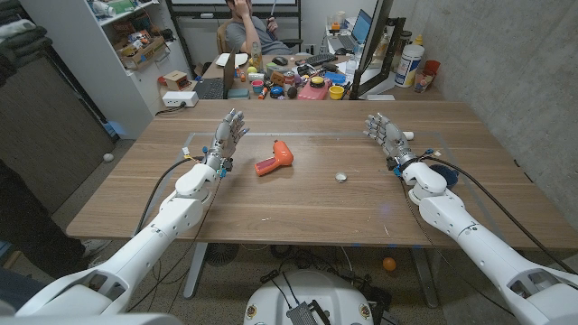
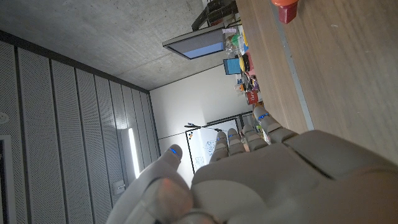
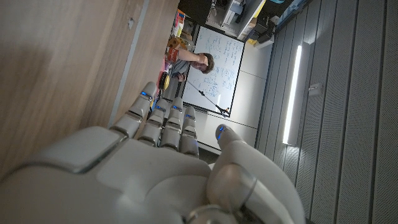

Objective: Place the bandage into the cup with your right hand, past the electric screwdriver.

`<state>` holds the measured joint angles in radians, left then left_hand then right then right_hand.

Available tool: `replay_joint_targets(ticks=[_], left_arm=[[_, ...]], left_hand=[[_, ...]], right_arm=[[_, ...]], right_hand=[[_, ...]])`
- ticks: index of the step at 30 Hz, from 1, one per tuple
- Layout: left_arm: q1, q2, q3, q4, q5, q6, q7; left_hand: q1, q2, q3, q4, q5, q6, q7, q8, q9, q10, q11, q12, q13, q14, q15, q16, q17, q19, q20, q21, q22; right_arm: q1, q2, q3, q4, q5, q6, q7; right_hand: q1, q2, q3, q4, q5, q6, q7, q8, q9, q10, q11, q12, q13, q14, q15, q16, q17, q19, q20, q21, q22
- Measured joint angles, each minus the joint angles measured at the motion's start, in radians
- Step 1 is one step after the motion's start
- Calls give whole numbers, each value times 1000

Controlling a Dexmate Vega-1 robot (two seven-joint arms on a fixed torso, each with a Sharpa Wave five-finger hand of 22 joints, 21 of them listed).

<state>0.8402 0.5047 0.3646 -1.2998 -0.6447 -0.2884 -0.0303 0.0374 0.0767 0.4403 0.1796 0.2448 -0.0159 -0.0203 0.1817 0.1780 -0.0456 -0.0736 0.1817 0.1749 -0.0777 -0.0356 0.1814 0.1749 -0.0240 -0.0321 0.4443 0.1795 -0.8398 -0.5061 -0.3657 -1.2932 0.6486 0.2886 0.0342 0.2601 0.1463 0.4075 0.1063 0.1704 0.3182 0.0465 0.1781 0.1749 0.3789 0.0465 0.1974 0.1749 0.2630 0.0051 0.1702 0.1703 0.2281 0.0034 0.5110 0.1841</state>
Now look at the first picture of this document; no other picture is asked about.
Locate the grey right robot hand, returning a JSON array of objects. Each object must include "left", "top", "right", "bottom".
[{"left": 363, "top": 112, "right": 419, "bottom": 171}]

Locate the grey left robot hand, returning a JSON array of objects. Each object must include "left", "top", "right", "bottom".
[{"left": 205, "top": 107, "right": 250, "bottom": 171}]

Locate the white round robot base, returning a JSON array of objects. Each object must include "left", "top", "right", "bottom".
[{"left": 243, "top": 269, "right": 375, "bottom": 325}]

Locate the orange electric screwdriver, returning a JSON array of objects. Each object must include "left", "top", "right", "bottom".
[{"left": 254, "top": 139, "right": 294, "bottom": 177}]

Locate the clear glass cup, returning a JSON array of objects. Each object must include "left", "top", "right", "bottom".
[{"left": 413, "top": 69, "right": 434, "bottom": 94}]

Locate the dark blue cup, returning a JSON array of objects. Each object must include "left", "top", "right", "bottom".
[{"left": 428, "top": 163, "right": 460, "bottom": 189}]

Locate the black open laptop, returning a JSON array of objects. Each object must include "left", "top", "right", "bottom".
[{"left": 193, "top": 49, "right": 237, "bottom": 100}]

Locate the white power strip box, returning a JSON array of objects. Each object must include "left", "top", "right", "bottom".
[{"left": 162, "top": 90, "right": 200, "bottom": 108}]

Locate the white canister with blue label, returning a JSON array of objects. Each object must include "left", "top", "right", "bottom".
[{"left": 394, "top": 43, "right": 425, "bottom": 88}]

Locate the small wooden box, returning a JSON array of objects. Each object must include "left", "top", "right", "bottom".
[{"left": 163, "top": 70, "right": 191, "bottom": 92}]

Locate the white plate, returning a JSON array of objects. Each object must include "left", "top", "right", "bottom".
[{"left": 214, "top": 52, "right": 249, "bottom": 68}]

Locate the clear drink bottle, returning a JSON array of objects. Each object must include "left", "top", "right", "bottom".
[{"left": 250, "top": 41, "right": 264, "bottom": 72}]

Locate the pink box with yellow button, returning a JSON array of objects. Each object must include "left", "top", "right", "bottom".
[{"left": 296, "top": 76, "right": 333, "bottom": 101}]

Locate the black monitor on stand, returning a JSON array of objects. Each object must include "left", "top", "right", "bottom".
[{"left": 350, "top": 0, "right": 407, "bottom": 100}]

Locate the wooden chair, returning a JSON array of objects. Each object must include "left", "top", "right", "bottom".
[{"left": 215, "top": 20, "right": 234, "bottom": 55}]

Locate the black keyboard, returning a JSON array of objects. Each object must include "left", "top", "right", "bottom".
[{"left": 305, "top": 52, "right": 339, "bottom": 68}]

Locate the seated person in grey shirt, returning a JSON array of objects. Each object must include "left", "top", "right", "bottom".
[{"left": 224, "top": 0, "right": 294, "bottom": 56}]

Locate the round black fan grille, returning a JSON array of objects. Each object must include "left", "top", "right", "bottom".
[{"left": 205, "top": 243, "right": 239, "bottom": 267}]

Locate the laptop with blue screen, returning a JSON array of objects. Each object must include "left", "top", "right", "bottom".
[{"left": 327, "top": 8, "right": 374, "bottom": 51}]

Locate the cardboard box with toys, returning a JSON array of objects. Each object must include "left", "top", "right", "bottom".
[{"left": 115, "top": 35, "right": 168, "bottom": 71}]

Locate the white table leg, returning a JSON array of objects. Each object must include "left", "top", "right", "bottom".
[
  {"left": 410, "top": 247, "right": 440, "bottom": 309},
  {"left": 182, "top": 242, "right": 209, "bottom": 300}
]

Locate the white shelf unit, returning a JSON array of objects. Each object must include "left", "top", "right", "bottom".
[{"left": 20, "top": 0, "right": 193, "bottom": 140}]

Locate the black finned module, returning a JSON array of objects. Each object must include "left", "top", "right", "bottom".
[{"left": 286, "top": 301, "right": 333, "bottom": 325}]

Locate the standing person in dark trousers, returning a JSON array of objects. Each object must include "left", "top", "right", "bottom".
[{"left": 0, "top": 160, "right": 112, "bottom": 279}]

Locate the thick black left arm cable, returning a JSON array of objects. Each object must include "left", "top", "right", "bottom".
[{"left": 134, "top": 155, "right": 207, "bottom": 237}]

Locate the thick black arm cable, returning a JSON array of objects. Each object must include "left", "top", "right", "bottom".
[
  {"left": 424, "top": 153, "right": 578, "bottom": 275},
  {"left": 134, "top": 155, "right": 207, "bottom": 237}
]

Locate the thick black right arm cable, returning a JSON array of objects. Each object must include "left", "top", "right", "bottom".
[{"left": 424, "top": 153, "right": 578, "bottom": 275}]

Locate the black cable bundle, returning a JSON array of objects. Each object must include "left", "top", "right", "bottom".
[{"left": 259, "top": 246, "right": 394, "bottom": 312}]

